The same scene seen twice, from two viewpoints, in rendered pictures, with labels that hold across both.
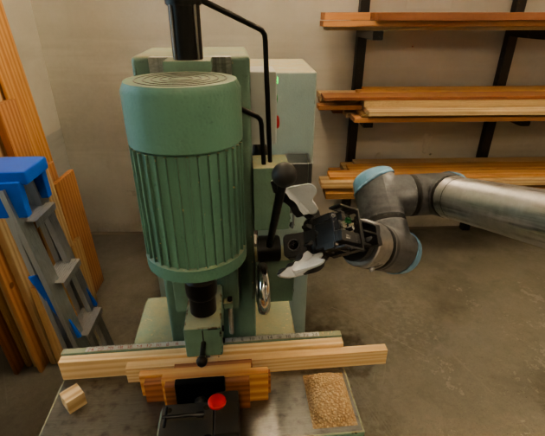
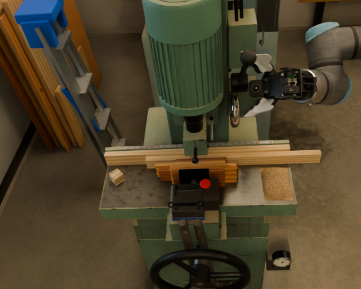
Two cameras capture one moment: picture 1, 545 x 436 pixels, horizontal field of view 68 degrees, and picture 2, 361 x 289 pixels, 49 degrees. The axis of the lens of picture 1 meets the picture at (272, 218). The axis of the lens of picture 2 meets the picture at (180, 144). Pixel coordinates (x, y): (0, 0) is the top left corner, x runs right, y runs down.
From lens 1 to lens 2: 0.38 m
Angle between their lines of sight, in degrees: 22
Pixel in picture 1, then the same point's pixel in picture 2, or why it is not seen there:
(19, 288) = (46, 92)
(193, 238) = (189, 90)
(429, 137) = not seen: outside the picture
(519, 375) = not seen: outside the picture
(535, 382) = not seen: outside the picture
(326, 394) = (274, 181)
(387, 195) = (329, 47)
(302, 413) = (258, 191)
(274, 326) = (243, 131)
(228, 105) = (212, 10)
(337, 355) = (285, 156)
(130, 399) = (149, 178)
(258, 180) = (232, 34)
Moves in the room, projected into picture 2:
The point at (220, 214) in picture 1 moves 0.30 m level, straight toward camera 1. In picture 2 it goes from (207, 75) to (216, 172)
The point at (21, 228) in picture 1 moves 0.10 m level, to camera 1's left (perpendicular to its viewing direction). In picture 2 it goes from (53, 55) to (31, 55)
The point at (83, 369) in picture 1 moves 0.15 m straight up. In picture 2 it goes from (119, 160) to (109, 128)
